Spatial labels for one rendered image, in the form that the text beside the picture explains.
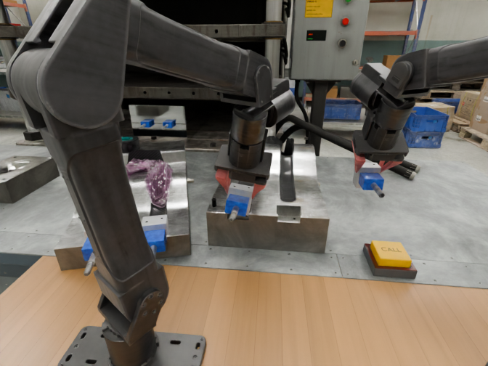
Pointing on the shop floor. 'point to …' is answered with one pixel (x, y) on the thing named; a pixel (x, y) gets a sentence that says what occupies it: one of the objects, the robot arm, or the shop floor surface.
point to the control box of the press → (324, 50)
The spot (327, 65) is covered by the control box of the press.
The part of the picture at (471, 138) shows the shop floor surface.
